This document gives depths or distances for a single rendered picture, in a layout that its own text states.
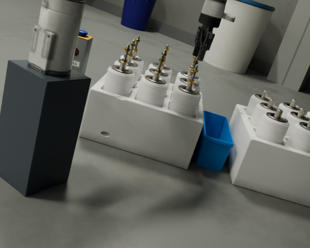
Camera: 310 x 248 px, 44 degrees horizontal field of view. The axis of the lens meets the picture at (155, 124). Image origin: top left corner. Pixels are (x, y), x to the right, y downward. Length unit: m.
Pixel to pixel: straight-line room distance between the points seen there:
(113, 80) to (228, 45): 2.17
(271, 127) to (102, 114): 0.56
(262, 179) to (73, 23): 0.82
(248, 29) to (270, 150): 2.13
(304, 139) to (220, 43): 2.13
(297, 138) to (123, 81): 0.61
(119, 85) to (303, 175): 0.69
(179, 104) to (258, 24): 2.18
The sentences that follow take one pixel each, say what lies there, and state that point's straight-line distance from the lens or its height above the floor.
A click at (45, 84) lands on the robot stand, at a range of 0.86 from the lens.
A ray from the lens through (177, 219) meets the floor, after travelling 1.06.
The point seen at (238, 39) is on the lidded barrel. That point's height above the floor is 0.28.
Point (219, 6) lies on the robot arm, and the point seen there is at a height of 0.54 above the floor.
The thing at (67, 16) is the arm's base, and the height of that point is 0.44.
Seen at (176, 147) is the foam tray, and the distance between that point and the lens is 1.29.
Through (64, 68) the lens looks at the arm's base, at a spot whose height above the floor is 0.32.
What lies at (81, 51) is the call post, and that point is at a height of 0.27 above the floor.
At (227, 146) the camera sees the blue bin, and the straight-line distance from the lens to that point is 1.35.
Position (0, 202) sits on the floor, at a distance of 0.97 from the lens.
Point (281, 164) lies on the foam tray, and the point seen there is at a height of 0.12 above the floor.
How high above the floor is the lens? 0.57
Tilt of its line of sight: 20 degrees down
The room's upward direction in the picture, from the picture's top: 17 degrees clockwise
